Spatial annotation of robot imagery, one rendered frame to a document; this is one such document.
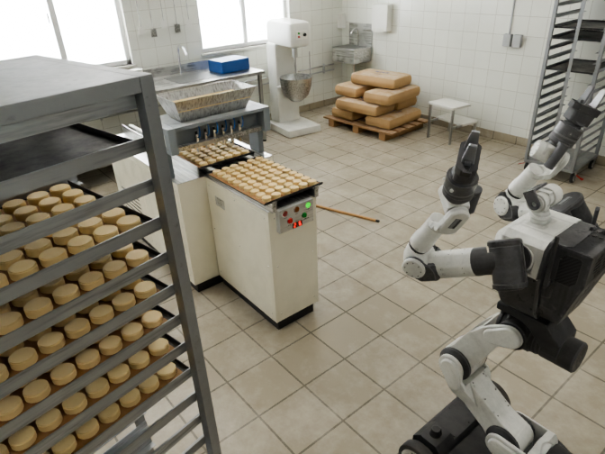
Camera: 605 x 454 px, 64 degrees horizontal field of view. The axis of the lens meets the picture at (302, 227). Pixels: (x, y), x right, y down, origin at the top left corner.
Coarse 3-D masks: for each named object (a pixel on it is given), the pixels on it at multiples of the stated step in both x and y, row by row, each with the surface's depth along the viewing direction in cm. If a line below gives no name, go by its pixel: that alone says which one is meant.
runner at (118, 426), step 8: (184, 376) 126; (168, 384) 122; (176, 384) 125; (160, 392) 121; (168, 392) 123; (152, 400) 120; (136, 408) 116; (144, 408) 118; (128, 416) 115; (136, 416) 117; (120, 424) 114; (128, 424) 116; (104, 432) 111; (112, 432) 112; (96, 440) 109; (104, 440) 111; (88, 448) 108; (96, 448) 110
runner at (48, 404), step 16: (176, 320) 118; (144, 336) 112; (160, 336) 116; (128, 352) 109; (96, 368) 104; (112, 368) 107; (80, 384) 102; (48, 400) 97; (64, 400) 100; (32, 416) 95; (0, 432) 91
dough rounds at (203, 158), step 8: (232, 144) 330; (184, 152) 320; (192, 152) 319; (200, 152) 318; (208, 152) 318; (216, 152) 319; (224, 152) 316; (232, 152) 317; (240, 152) 320; (248, 152) 320; (192, 160) 308; (200, 160) 304; (208, 160) 304; (216, 160) 309
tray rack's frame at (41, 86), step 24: (0, 72) 99; (24, 72) 97; (48, 72) 96; (72, 72) 95; (96, 72) 94; (120, 72) 93; (0, 96) 79; (24, 96) 78; (48, 96) 78; (72, 96) 81; (96, 96) 84; (120, 96) 87; (0, 120) 73; (24, 120) 76
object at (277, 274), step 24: (216, 192) 297; (216, 216) 309; (240, 216) 282; (264, 216) 260; (216, 240) 322; (240, 240) 292; (264, 240) 268; (288, 240) 272; (312, 240) 285; (240, 264) 304; (264, 264) 278; (288, 264) 279; (312, 264) 293; (240, 288) 317; (264, 288) 289; (288, 288) 287; (312, 288) 301; (264, 312) 301; (288, 312) 295
